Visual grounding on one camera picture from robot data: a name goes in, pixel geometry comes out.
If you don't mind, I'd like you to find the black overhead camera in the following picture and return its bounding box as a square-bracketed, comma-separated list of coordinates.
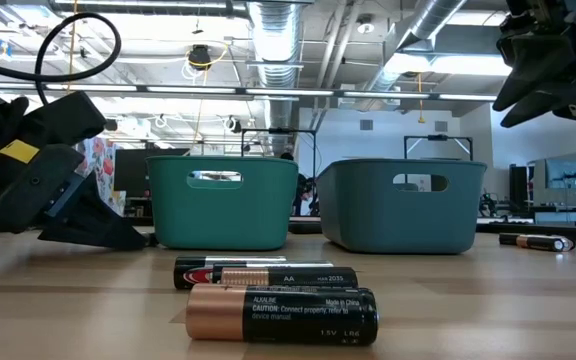
[186, 43, 214, 72]

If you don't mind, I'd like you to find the Energizer AA battery silver black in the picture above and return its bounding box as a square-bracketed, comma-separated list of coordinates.
[211, 259, 335, 271]

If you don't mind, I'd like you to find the teal green plastic bin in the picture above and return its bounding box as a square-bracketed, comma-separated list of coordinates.
[145, 154, 300, 252]

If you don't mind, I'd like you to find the black looped gripper cable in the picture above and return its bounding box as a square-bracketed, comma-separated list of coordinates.
[0, 12, 123, 107]

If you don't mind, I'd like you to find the silver ventilation duct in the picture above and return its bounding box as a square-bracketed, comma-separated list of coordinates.
[365, 0, 469, 94]
[246, 0, 303, 157]

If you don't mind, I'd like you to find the middle black red battery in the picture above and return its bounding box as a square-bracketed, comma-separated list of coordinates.
[173, 255, 288, 291]

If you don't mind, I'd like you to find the long overhead light bar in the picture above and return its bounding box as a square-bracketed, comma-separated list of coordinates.
[0, 81, 500, 103]

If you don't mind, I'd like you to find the black background rig frame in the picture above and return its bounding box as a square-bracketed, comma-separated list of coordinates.
[403, 134, 475, 162]
[240, 127, 318, 166]

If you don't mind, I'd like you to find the blue-grey plastic bin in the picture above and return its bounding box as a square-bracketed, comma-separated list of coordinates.
[316, 158, 488, 255]

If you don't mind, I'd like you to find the floral patterned cloth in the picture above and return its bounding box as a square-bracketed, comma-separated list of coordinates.
[74, 136, 128, 217]

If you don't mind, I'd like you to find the grey background workstation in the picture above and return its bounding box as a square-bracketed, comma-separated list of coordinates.
[509, 148, 576, 229]

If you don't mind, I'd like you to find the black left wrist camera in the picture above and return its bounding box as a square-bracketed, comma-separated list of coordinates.
[21, 91, 108, 147]

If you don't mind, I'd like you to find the yellow hanging cord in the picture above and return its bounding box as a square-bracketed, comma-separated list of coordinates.
[416, 72, 428, 125]

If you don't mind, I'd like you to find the black computer monitor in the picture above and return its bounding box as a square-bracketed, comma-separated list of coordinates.
[113, 147, 191, 199]

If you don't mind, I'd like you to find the black aluminium table frame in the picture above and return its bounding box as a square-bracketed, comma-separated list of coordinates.
[0, 213, 576, 245]

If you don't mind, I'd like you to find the person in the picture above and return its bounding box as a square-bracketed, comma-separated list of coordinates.
[280, 151, 322, 217]

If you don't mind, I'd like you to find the bright ceiling light panel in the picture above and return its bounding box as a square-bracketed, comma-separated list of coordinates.
[382, 52, 514, 77]

